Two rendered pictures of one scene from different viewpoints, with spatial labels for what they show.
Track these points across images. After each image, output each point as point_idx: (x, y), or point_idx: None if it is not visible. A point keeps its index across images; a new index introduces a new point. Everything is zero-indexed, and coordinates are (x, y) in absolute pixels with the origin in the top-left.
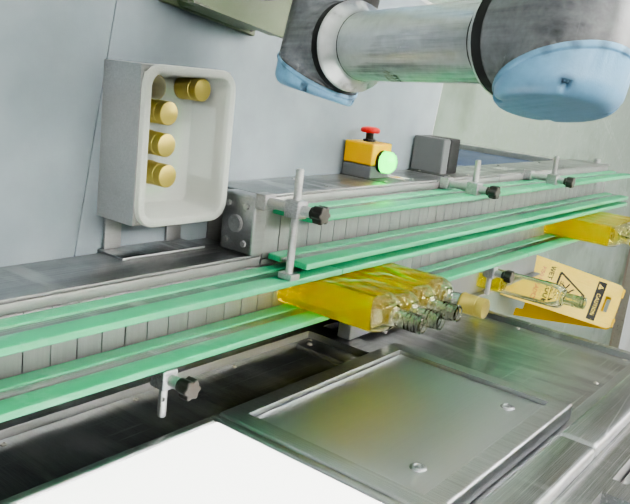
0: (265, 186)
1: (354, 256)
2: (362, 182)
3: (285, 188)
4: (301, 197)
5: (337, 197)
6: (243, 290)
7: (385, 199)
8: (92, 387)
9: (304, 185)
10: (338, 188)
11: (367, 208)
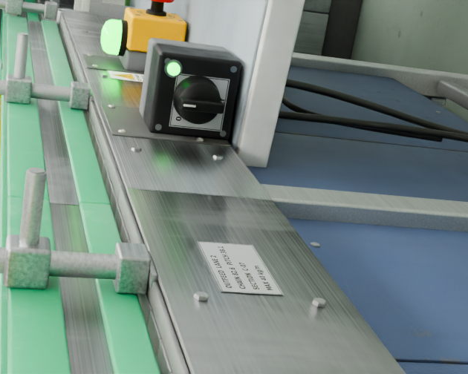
0: (101, 21)
1: (2, 79)
2: (98, 50)
3: (86, 21)
4: (63, 24)
5: (67, 40)
6: (5, 56)
7: (48, 56)
8: None
9: (96, 30)
10: (70, 31)
11: (13, 33)
